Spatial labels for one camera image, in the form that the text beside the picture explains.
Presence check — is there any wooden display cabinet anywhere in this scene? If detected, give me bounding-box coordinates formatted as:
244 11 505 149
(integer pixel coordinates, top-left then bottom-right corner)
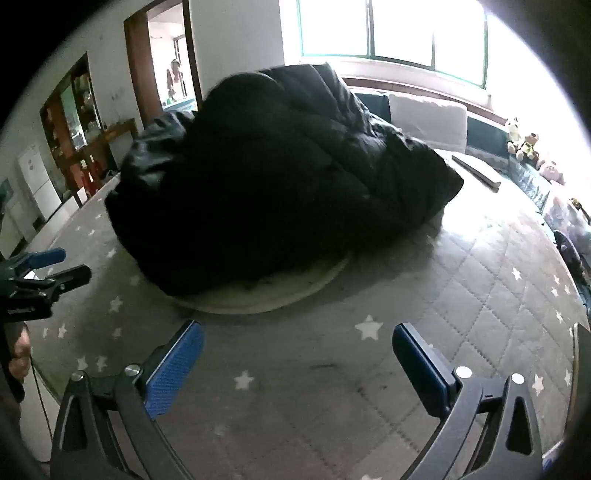
39 52 109 185

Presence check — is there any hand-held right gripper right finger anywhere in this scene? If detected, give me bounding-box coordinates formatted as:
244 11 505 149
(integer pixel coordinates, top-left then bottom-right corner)
392 322 546 480

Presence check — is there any black puffer jacket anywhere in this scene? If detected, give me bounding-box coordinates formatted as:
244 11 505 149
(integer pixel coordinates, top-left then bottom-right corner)
104 62 465 298

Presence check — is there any brown plush bear toy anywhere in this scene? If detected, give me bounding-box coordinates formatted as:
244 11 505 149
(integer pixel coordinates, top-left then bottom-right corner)
516 133 542 164

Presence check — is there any white refrigerator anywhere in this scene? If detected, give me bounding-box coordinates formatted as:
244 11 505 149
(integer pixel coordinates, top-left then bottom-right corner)
17 143 63 221

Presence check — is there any red plastic stool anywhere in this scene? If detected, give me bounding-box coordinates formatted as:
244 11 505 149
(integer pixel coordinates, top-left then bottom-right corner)
81 161 103 197

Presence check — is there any blue sofa bench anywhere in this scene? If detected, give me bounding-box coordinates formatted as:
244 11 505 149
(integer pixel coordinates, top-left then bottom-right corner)
355 90 555 213

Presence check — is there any pink plush toy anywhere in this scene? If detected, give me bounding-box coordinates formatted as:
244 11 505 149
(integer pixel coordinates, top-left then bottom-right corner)
538 159 566 186

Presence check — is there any grey star-quilted bed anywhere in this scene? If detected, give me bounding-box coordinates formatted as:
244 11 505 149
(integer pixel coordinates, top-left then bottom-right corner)
25 148 580 480

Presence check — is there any wooden side table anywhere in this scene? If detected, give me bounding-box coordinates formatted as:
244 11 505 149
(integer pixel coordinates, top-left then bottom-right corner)
69 119 139 208

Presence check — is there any round cream mat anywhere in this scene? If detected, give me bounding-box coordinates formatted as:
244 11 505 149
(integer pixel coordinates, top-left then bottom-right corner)
168 251 354 316

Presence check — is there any white pillow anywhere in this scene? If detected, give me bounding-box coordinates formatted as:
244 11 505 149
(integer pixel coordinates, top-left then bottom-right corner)
389 93 468 154

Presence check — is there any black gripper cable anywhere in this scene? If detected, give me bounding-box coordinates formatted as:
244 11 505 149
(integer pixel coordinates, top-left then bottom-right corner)
28 360 55 464

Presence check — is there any person's left hand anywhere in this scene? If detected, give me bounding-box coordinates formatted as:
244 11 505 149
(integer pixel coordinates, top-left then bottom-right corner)
8 323 33 384

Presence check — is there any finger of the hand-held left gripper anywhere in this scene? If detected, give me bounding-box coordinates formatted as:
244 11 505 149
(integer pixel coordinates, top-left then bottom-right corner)
11 264 92 303
0 248 66 278

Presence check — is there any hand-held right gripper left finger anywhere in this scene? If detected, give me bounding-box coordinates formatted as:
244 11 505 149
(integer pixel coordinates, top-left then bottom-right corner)
50 318 206 480

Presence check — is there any wooden door frame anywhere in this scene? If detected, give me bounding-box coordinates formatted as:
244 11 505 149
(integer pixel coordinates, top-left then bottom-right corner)
124 8 204 132

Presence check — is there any white plush dog toy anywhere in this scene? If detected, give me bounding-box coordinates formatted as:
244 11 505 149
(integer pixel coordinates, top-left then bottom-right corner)
504 116 525 155

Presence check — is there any green-framed window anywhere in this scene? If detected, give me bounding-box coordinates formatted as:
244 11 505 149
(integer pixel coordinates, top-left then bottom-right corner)
295 0 490 90

